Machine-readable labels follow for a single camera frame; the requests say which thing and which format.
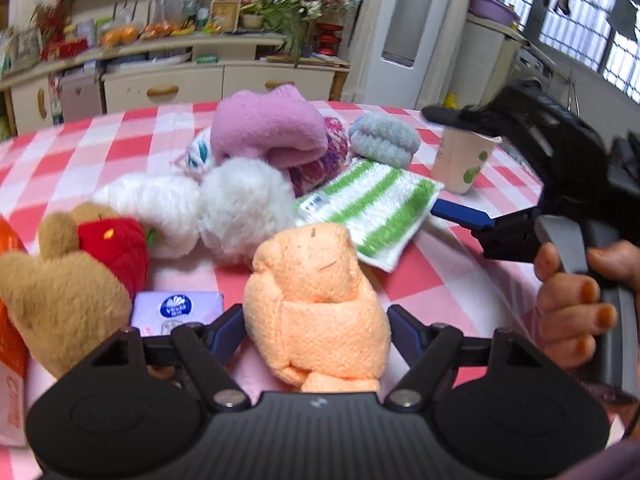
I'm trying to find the purple tissue pack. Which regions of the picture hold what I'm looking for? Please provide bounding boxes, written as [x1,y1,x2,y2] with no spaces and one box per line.
[130,292,224,337]

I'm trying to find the orange towel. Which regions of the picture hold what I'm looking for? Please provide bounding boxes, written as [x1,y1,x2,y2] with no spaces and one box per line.
[243,223,390,393]

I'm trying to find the brown plush bear toy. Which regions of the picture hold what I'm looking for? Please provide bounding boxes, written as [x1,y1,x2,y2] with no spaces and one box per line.
[1,202,150,379]

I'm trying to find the right hand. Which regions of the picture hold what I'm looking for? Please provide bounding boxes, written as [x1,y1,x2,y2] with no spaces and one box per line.
[534,240,640,370]

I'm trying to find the white paper cup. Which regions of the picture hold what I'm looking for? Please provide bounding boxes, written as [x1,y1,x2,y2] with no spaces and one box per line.
[432,127,502,195]

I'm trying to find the washing machine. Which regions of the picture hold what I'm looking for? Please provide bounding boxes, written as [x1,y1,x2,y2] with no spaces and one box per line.
[508,44,568,100]

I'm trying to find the green striped white towel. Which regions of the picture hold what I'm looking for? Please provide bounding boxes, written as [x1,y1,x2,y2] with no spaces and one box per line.
[296,159,444,273]

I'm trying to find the grey blue scrunchie towel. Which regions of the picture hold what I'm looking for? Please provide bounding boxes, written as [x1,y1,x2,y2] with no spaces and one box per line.
[348,112,421,169]

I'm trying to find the purple basin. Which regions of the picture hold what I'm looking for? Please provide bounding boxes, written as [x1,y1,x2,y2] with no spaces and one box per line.
[469,0,520,27]

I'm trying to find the white standing air conditioner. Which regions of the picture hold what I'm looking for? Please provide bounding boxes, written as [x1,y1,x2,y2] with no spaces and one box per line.
[341,0,470,110]

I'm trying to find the white fluffy plush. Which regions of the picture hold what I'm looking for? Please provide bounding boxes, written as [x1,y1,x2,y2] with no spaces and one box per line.
[92,157,295,263]

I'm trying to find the pink fleece cloth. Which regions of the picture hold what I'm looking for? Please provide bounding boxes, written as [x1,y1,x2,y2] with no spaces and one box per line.
[210,84,328,169]

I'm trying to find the floral white cloth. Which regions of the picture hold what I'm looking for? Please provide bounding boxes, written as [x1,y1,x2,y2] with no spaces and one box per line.
[172,127,216,182]

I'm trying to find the orange plastic bag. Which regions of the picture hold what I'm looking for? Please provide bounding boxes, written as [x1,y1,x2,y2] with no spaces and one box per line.
[0,213,30,449]

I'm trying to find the potted flower plant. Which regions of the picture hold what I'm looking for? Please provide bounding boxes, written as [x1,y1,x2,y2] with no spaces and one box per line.
[241,0,362,65]

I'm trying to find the framed picture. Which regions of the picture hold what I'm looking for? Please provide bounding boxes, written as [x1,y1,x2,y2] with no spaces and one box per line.
[207,0,241,34]

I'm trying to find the pink storage box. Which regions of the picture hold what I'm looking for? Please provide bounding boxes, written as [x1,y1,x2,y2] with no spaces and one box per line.
[60,74,104,122]

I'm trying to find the cream TV cabinet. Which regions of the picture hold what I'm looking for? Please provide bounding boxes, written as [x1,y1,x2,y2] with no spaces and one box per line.
[1,32,349,136]

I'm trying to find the bag of oranges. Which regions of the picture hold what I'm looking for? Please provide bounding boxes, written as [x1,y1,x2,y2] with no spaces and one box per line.
[101,24,139,48]

